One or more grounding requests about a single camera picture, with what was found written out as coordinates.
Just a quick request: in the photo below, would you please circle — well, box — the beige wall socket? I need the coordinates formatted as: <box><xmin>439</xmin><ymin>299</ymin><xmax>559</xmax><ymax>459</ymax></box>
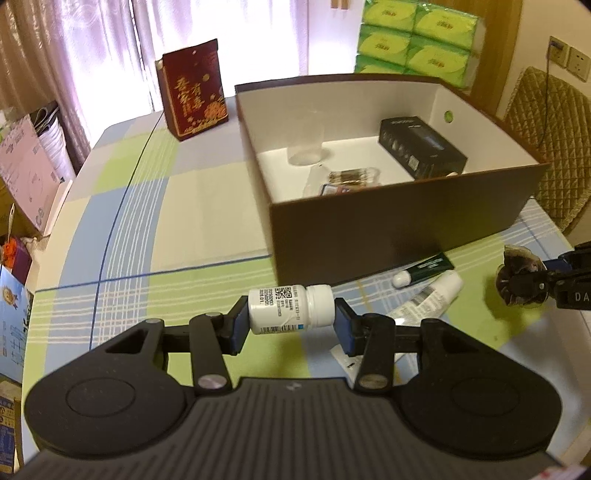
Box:
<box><xmin>547</xmin><ymin>36</ymin><xmax>571</xmax><ymax>65</ymax></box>
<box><xmin>567</xmin><ymin>46</ymin><xmax>591</xmax><ymax>82</ymax></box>

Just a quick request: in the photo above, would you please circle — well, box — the brown cardboard box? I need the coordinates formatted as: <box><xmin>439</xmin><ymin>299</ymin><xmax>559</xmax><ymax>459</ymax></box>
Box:
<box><xmin>235</xmin><ymin>74</ymin><xmax>551</xmax><ymax>288</ymax></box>

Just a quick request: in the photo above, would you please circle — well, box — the sheer lilac curtain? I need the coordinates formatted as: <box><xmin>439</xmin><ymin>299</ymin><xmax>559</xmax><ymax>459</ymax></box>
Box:
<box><xmin>129</xmin><ymin>0</ymin><xmax>370</xmax><ymax>116</ymax></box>

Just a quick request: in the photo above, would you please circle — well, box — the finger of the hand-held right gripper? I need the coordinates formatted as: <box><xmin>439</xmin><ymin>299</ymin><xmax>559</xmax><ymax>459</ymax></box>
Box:
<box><xmin>507</xmin><ymin>272</ymin><xmax>558</xmax><ymax>299</ymax></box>
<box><xmin>543</xmin><ymin>243</ymin><xmax>591</xmax><ymax>278</ymax></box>

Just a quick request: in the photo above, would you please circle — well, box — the black product box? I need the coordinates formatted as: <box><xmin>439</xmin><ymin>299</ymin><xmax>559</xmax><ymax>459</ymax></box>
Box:
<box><xmin>379</xmin><ymin>116</ymin><xmax>468</xmax><ymax>180</ymax></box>

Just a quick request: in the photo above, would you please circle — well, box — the checked cloth desktop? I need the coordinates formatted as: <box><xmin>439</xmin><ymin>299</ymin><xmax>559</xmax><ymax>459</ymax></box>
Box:
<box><xmin>21</xmin><ymin>108</ymin><xmax>591</xmax><ymax>467</ymax></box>

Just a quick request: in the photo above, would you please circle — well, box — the green ointment tube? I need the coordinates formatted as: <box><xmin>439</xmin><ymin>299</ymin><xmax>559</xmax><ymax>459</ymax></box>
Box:
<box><xmin>392</xmin><ymin>254</ymin><xmax>455</xmax><ymax>289</ymax></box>

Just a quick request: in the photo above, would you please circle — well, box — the brown hair scrunchie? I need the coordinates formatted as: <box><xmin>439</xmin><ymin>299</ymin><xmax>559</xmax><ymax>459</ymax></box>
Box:
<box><xmin>496</xmin><ymin>246</ymin><xmax>551</xmax><ymax>306</ymax></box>

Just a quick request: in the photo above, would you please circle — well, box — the white pill bottle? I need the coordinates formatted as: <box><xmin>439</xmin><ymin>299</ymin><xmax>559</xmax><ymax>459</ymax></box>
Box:
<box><xmin>248</xmin><ymin>284</ymin><xmax>334</xmax><ymax>335</ymax></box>

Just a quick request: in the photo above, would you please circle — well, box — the red gift bag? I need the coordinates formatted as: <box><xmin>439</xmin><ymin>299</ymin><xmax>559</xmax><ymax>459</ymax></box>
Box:
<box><xmin>156</xmin><ymin>39</ymin><xmax>229</xmax><ymax>141</ymax></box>

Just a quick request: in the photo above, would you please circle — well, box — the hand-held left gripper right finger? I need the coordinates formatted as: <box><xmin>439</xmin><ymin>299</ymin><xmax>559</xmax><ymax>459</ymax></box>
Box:
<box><xmin>333</xmin><ymin>297</ymin><xmax>484</xmax><ymax>394</ymax></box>

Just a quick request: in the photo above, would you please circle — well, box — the clear wrapped candy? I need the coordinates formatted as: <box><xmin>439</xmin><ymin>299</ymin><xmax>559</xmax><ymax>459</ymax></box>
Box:
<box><xmin>323</xmin><ymin>167</ymin><xmax>382</xmax><ymax>188</ymax></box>

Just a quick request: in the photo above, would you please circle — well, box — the beige curtain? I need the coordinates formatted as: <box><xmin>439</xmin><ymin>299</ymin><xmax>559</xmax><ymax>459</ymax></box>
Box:
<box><xmin>4</xmin><ymin>0</ymin><xmax>155</xmax><ymax>160</ymax></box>

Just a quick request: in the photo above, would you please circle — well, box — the blue printed carton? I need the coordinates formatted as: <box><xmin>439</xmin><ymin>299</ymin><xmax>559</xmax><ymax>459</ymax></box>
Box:
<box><xmin>0</xmin><ymin>265</ymin><xmax>34</xmax><ymax>384</ymax></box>

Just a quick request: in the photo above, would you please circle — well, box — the clear plastic cup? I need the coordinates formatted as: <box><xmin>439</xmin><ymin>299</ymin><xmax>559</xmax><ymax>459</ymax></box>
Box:
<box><xmin>287</xmin><ymin>111</ymin><xmax>329</xmax><ymax>167</ymax></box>

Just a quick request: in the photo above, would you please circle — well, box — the stack of white paper bags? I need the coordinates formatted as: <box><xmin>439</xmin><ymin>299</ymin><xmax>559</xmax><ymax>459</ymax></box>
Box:
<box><xmin>30</xmin><ymin>104</ymin><xmax>77</xmax><ymax>182</ymax></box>

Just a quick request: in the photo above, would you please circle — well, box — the white printed packet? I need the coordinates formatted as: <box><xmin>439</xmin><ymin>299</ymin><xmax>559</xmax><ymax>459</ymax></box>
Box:
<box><xmin>330</xmin><ymin>345</ymin><xmax>365</xmax><ymax>386</ymax></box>

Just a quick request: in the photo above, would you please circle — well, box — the quilted beige chair cover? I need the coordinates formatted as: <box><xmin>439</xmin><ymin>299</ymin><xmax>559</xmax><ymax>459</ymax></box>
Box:
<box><xmin>503</xmin><ymin>67</ymin><xmax>591</xmax><ymax>236</ymax></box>

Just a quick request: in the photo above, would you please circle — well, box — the white tube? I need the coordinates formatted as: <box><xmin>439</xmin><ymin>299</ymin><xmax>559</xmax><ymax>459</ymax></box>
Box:
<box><xmin>385</xmin><ymin>270</ymin><xmax>464</xmax><ymax>324</ymax></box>

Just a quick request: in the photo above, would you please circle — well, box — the pink paper bag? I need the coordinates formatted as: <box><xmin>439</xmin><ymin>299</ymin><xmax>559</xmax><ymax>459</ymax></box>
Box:
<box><xmin>0</xmin><ymin>113</ymin><xmax>63</xmax><ymax>232</ymax></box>

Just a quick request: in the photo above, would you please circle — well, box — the wooden door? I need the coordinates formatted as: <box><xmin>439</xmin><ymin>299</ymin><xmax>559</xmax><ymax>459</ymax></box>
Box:
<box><xmin>471</xmin><ymin>0</ymin><xmax>525</xmax><ymax>116</ymax></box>

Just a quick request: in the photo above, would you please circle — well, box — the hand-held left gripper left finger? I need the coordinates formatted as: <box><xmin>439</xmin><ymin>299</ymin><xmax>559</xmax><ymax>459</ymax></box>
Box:
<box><xmin>104</xmin><ymin>295</ymin><xmax>252</xmax><ymax>397</ymax></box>

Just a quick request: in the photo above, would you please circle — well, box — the stack of green tissue packs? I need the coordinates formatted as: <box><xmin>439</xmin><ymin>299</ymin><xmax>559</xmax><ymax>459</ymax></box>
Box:
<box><xmin>355</xmin><ymin>0</ymin><xmax>485</xmax><ymax>90</ymax></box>

